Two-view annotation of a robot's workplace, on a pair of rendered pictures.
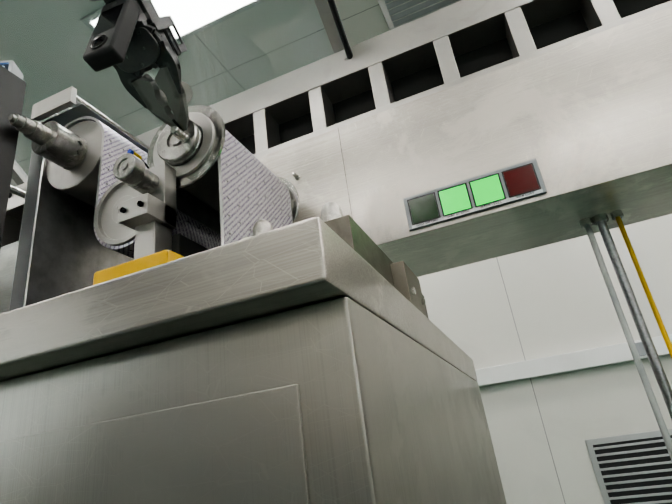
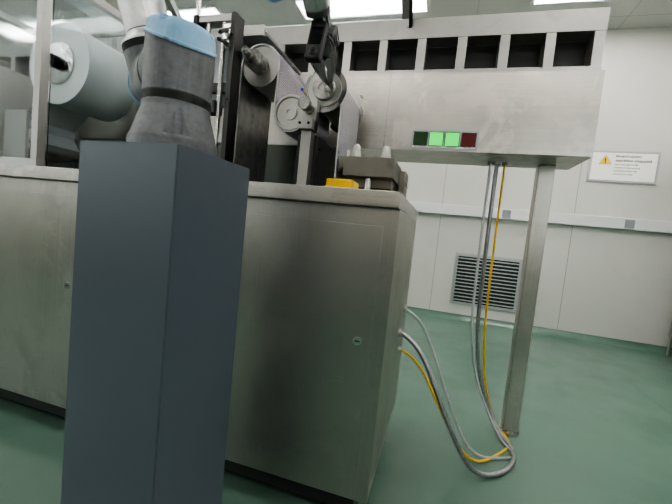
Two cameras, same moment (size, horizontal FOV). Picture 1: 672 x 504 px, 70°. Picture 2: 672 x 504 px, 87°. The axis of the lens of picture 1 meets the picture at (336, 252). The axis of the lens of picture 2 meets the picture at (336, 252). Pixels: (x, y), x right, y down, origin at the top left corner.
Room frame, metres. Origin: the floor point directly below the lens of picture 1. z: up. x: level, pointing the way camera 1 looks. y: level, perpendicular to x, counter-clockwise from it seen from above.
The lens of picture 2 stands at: (-0.60, 0.19, 0.80)
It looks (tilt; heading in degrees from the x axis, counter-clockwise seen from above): 4 degrees down; 357
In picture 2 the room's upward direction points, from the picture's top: 6 degrees clockwise
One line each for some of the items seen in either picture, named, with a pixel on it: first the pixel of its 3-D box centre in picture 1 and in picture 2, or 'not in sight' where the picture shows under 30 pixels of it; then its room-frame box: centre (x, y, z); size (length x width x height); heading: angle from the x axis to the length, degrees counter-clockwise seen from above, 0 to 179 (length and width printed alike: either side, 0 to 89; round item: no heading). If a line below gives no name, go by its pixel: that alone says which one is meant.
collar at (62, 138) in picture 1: (59, 145); (256, 62); (0.68, 0.46, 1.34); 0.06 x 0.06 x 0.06; 71
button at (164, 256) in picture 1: (162, 287); (342, 185); (0.35, 0.14, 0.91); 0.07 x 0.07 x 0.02; 71
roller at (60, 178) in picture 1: (126, 184); (276, 81); (0.83, 0.40, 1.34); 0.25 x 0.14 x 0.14; 161
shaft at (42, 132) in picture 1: (28, 127); (247, 53); (0.63, 0.48, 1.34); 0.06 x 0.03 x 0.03; 161
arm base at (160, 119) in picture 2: not in sight; (175, 128); (0.08, 0.47, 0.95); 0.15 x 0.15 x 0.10
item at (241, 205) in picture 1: (263, 243); (347, 143); (0.71, 0.12, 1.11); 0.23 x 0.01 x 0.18; 161
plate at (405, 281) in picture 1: (413, 305); (403, 189); (0.70, -0.10, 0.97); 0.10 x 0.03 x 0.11; 161
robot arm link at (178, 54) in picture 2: not in sight; (179, 63); (0.09, 0.47, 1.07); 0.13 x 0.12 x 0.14; 34
